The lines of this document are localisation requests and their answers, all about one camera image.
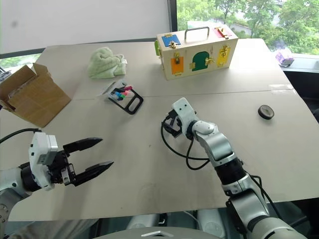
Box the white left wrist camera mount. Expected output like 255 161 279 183
27 131 59 191

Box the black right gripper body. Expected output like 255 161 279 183
161 109 184 139

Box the clear plastic case lid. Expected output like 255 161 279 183
95 80 117 98

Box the black pen holder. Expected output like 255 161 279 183
108 86 145 116

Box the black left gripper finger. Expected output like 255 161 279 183
62 137 104 158
74 160 115 187

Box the pale grey rounded shape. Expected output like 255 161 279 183
126 213 161 230
197 208 227 239

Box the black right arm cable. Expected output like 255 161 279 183
249 175 284 216

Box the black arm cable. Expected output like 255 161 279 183
249 175 284 216
0 128 42 145

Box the light green towel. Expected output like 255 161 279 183
87 46 128 80

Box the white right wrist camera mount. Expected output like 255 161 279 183
171 97 199 137

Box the clear plastic marker case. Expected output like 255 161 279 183
106 79 136 103

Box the black furniture beside table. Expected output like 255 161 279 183
283 53 319 118

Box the open brown cardboard box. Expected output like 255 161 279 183
0 62 72 128

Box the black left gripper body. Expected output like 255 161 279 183
48 148 77 186

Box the wooden lock activity box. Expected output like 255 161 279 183
156 26 239 81

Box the small purple box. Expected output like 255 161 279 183
275 48 295 67

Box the dark window frame post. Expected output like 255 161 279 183
166 0 178 38

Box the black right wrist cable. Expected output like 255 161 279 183
160 121 213 170

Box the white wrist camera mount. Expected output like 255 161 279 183
171 97 199 137
27 131 59 191

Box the black tape roll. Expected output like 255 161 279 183
257 105 275 120

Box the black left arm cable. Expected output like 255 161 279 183
0 128 42 145

